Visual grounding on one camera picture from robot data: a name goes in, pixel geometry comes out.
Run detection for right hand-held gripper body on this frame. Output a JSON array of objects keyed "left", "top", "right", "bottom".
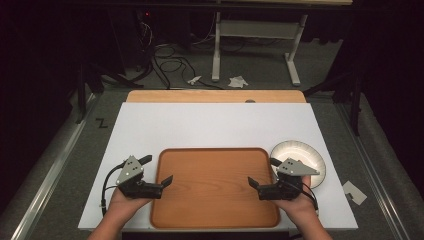
[{"left": 258, "top": 157, "right": 320, "bottom": 201}]

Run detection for white table cover board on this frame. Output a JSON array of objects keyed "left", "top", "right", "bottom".
[{"left": 78, "top": 102, "right": 359, "bottom": 232}]

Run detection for white paper plate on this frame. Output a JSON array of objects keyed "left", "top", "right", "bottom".
[{"left": 269, "top": 140, "right": 327, "bottom": 190}]

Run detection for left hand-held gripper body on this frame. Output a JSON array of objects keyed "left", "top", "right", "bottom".
[{"left": 115, "top": 155, "right": 164, "bottom": 200}]

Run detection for person's right hand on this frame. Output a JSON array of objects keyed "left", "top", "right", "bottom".
[{"left": 271, "top": 176, "right": 318, "bottom": 221}]

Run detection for white metal desk frame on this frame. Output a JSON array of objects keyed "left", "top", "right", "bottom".
[{"left": 211, "top": 11, "right": 309, "bottom": 87}]

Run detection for wooden table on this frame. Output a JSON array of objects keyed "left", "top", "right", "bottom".
[{"left": 126, "top": 89, "right": 307, "bottom": 104}]

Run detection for metal floor rail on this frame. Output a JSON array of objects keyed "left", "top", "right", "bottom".
[
  {"left": 335, "top": 102, "right": 415, "bottom": 240},
  {"left": 9, "top": 93, "right": 98, "bottom": 240}
]

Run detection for black metal stand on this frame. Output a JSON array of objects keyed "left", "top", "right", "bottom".
[
  {"left": 73, "top": 61, "right": 145, "bottom": 125},
  {"left": 302, "top": 71, "right": 365, "bottom": 137}
]

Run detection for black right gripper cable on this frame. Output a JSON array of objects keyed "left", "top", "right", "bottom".
[{"left": 289, "top": 179, "right": 320, "bottom": 212}]

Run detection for grey paper piece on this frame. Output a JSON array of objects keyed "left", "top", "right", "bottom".
[{"left": 342, "top": 180, "right": 368, "bottom": 206}]

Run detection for dark computer tower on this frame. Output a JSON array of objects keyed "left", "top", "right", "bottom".
[{"left": 132, "top": 9, "right": 158, "bottom": 75}]

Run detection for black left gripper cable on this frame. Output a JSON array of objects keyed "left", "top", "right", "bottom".
[{"left": 100, "top": 162, "right": 127, "bottom": 216}]

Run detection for brown wooden tray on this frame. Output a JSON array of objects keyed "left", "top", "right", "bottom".
[{"left": 149, "top": 147, "right": 281, "bottom": 230}]

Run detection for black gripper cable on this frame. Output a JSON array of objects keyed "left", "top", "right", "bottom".
[
  {"left": 289, "top": 179, "right": 320, "bottom": 212},
  {"left": 100, "top": 162, "right": 127, "bottom": 216}
]

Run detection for person's left hand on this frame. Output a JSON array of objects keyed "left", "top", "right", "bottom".
[{"left": 105, "top": 188, "right": 151, "bottom": 218}]

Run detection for crumpled white paper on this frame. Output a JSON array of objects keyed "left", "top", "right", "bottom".
[{"left": 227, "top": 75, "right": 250, "bottom": 89}]

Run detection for black floor cables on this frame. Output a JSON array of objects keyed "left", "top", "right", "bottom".
[{"left": 150, "top": 42, "right": 225, "bottom": 91}]

